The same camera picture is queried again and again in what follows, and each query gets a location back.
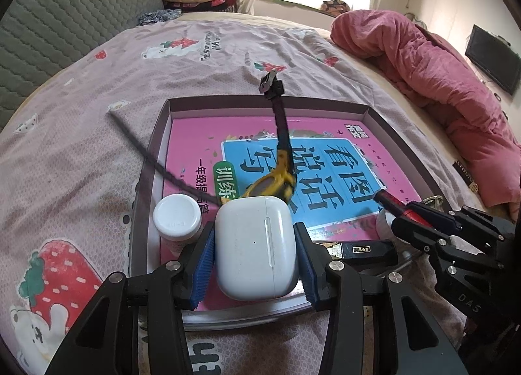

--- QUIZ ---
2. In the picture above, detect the white earbuds case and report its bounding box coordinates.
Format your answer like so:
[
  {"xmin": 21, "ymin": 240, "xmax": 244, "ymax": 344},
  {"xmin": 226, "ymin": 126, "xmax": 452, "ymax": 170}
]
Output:
[{"xmin": 214, "ymin": 195, "xmax": 300, "ymax": 301}]

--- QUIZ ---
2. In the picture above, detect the pink duvet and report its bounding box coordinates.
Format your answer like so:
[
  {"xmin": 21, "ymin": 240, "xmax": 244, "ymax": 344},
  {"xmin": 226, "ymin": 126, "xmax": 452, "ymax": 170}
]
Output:
[{"xmin": 330, "ymin": 9, "xmax": 521, "ymax": 209}]

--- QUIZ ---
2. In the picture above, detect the white jar lid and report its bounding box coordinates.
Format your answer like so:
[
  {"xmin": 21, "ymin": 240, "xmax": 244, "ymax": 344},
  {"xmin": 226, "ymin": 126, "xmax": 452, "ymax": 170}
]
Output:
[{"xmin": 374, "ymin": 212, "xmax": 401, "ymax": 239}]

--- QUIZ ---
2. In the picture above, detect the small white pill bottle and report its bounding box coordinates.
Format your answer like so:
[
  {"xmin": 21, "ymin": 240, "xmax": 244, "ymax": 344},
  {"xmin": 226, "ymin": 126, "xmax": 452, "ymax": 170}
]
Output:
[{"xmin": 153, "ymin": 195, "xmax": 203, "ymax": 255}]

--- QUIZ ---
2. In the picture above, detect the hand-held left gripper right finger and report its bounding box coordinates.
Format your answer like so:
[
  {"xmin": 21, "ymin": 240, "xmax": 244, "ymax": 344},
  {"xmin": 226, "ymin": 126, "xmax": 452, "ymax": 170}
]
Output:
[{"xmin": 294, "ymin": 221, "xmax": 469, "ymax": 375}]

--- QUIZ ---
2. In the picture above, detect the pink and blue book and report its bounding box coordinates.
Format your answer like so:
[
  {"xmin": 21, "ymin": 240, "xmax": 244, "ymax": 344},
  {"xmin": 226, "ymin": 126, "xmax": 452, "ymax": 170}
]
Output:
[{"xmin": 161, "ymin": 116, "xmax": 422, "ymax": 310}]

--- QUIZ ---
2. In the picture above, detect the strawberry printed blanket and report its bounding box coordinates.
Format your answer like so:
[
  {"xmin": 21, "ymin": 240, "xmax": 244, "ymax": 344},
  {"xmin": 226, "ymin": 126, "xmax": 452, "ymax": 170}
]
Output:
[{"xmin": 0, "ymin": 17, "xmax": 469, "ymax": 375}]

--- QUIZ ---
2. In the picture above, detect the grey quilted headboard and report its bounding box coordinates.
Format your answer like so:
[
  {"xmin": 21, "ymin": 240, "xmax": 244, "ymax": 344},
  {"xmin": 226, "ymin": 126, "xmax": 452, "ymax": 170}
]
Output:
[{"xmin": 0, "ymin": 0, "xmax": 165, "ymax": 131}]

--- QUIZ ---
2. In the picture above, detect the patterned brown bag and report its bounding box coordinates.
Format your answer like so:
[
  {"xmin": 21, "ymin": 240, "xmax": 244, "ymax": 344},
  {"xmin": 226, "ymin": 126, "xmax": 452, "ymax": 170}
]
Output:
[{"xmin": 319, "ymin": 0, "xmax": 351, "ymax": 17}]

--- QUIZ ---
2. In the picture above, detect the black television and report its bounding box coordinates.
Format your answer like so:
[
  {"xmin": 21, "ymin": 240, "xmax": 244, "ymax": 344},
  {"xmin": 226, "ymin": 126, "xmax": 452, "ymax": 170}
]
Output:
[{"xmin": 465, "ymin": 25, "xmax": 521, "ymax": 95}]

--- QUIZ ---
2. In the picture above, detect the dark floral cloth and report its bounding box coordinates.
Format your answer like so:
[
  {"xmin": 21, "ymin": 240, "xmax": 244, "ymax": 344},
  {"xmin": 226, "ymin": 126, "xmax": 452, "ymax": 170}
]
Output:
[{"xmin": 136, "ymin": 8, "xmax": 182, "ymax": 26}]

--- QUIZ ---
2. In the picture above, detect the black box with gold print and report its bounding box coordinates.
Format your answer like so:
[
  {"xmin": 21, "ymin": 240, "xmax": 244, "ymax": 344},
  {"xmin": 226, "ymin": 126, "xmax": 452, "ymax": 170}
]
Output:
[{"xmin": 452, "ymin": 159, "xmax": 481, "ymax": 196}]

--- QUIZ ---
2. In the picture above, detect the yellow watch with black strap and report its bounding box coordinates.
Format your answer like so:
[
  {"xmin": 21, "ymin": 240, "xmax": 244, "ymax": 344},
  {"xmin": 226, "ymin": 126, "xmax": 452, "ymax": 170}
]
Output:
[{"xmin": 106, "ymin": 71, "xmax": 297, "ymax": 201}]

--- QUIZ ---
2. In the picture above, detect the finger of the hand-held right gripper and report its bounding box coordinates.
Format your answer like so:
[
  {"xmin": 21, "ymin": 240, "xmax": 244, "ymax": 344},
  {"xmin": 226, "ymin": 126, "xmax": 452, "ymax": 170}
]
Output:
[
  {"xmin": 402, "ymin": 201, "xmax": 514, "ymax": 238},
  {"xmin": 391, "ymin": 213, "xmax": 506, "ymax": 279}
]

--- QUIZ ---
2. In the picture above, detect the red marker pen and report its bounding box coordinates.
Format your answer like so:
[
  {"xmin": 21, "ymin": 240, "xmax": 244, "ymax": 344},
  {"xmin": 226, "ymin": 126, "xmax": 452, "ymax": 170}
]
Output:
[{"xmin": 374, "ymin": 190, "xmax": 424, "ymax": 223}]

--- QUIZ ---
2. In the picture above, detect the shallow brown cardboard box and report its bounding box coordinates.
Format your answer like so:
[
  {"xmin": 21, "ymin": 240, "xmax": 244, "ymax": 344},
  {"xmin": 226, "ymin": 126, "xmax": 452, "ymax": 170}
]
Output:
[{"xmin": 129, "ymin": 96, "xmax": 442, "ymax": 325}]

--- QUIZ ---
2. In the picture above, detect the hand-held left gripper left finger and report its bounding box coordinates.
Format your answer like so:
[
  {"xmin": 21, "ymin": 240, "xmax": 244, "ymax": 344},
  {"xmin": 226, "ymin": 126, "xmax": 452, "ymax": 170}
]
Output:
[{"xmin": 45, "ymin": 222, "xmax": 216, "ymax": 375}]

